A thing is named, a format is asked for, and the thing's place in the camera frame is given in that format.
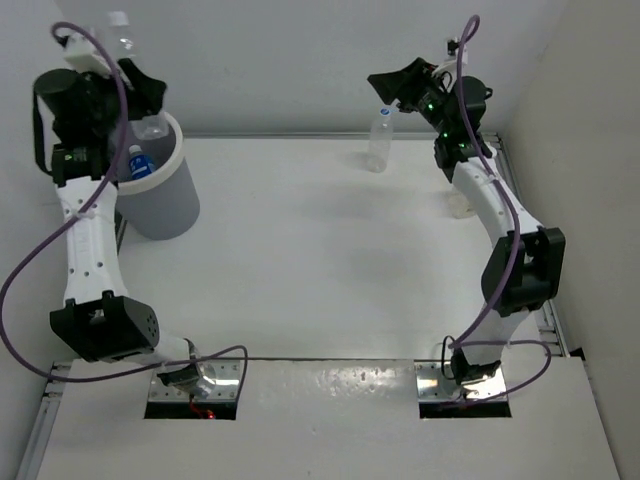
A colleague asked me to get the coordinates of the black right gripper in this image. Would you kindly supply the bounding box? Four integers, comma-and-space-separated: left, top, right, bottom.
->
367, 58, 452, 137

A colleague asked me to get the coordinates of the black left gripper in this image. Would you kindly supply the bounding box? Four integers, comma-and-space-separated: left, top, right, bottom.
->
75, 59, 166, 136

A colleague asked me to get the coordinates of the clear bottle blue cap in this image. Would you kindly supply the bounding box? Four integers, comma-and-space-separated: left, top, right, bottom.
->
367, 107, 394, 173

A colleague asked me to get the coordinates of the clear bottle without label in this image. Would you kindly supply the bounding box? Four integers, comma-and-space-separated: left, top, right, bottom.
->
108, 11, 169, 140

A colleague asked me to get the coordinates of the blue-label water bottle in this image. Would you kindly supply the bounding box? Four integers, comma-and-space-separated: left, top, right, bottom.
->
128, 144, 156, 180

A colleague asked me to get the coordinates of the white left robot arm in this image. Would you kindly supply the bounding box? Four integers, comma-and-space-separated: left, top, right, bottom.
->
33, 69, 200, 385

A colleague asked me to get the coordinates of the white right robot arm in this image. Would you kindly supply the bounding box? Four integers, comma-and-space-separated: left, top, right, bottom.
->
367, 58, 566, 384

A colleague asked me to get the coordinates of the grey white-rimmed bin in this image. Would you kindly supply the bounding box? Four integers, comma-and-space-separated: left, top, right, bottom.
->
116, 114, 200, 240

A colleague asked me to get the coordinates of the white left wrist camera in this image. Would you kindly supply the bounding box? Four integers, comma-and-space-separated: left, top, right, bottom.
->
63, 33, 111, 77

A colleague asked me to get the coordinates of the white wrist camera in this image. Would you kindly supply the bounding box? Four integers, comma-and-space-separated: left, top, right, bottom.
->
63, 33, 111, 77
436, 37, 468, 73

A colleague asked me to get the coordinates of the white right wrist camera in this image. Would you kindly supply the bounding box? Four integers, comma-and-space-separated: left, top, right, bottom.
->
436, 37, 468, 73

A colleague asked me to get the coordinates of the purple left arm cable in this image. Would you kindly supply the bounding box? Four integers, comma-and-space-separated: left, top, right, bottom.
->
0, 22, 249, 383

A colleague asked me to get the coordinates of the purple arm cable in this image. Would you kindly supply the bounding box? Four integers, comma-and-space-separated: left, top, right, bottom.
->
0, 22, 249, 383
448, 14, 553, 401

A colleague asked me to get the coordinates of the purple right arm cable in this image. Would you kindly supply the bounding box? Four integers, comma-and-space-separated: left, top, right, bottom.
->
448, 14, 553, 401

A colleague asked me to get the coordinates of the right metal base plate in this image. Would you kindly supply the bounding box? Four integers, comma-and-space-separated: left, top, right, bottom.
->
414, 361, 507, 404

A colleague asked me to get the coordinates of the metal base plate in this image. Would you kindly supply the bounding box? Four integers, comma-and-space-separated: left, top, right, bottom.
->
414, 361, 507, 404
148, 359, 242, 403

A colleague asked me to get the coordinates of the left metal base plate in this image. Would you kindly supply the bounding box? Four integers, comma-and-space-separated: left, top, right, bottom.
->
148, 359, 242, 403

